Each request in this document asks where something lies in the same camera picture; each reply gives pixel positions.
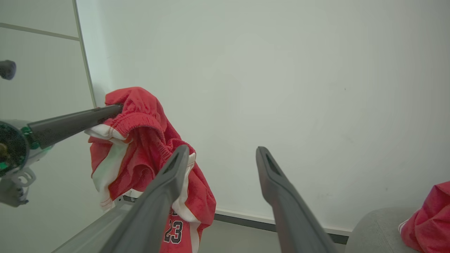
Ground grey fabric sofa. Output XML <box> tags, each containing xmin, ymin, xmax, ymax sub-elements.
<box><xmin>345</xmin><ymin>206</ymin><xmax>424</xmax><ymax>253</ymax></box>

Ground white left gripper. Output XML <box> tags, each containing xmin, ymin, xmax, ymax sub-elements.
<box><xmin>0</xmin><ymin>104</ymin><xmax>124</xmax><ymax>177</ymax></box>

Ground red garment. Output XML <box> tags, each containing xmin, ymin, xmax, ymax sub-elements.
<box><xmin>398</xmin><ymin>181</ymin><xmax>450</xmax><ymax>253</ymax></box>

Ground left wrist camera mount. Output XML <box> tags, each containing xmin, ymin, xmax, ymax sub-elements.
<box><xmin>0</xmin><ymin>167</ymin><xmax>37</xmax><ymax>208</ymax></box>

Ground red white basketball shorts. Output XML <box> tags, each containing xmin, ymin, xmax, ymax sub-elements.
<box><xmin>84</xmin><ymin>86</ymin><xmax>217</xmax><ymax>253</ymax></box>

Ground white wall box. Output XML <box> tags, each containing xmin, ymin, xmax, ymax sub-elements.
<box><xmin>123</xmin><ymin>189</ymin><xmax>143</xmax><ymax>203</ymax></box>

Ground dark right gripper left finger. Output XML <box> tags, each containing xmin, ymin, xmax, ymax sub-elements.
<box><xmin>99</xmin><ymin>144</ymin><xmax>191</xmax><ymax>253</ymax></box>

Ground white and black baseboard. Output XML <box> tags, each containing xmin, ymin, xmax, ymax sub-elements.
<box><xmin>213</xmin><ymin>209</ymin><xmax>353</xmax><ymax>245</ymax></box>

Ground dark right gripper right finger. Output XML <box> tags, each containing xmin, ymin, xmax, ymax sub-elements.
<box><xmin>255</xmin><ymin>146</ymin><xmax>339</xmax><ymax>253</ymax></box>

